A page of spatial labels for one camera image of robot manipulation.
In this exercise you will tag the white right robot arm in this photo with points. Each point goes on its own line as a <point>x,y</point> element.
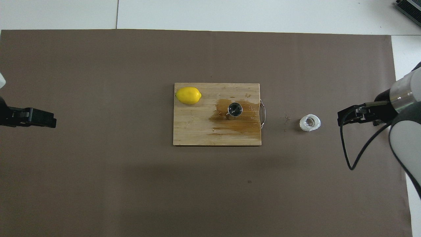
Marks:
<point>408,138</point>

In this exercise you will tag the grey ribbed metal box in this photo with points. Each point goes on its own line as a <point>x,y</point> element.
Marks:
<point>409,10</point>

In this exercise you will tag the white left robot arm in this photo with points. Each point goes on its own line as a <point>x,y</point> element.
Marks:
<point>2,80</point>

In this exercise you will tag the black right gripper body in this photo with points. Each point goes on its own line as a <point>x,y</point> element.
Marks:
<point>386,105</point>

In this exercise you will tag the small clear glass cup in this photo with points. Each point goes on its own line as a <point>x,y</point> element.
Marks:
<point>309,122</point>

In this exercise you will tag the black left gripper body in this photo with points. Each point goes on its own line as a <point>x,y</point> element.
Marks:
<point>4,113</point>

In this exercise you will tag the yellow lemon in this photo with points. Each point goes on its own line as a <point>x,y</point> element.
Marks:
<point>188,95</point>

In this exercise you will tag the scattered brown crumbs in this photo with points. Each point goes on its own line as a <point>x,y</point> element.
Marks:
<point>287,118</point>

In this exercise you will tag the steel double jigger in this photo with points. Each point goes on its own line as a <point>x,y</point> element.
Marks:
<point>235,109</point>

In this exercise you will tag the wooden cutting board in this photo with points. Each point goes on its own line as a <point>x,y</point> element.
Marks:
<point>197,131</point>

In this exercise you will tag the brown paper table mat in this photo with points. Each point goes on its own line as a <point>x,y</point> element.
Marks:
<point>164,191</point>

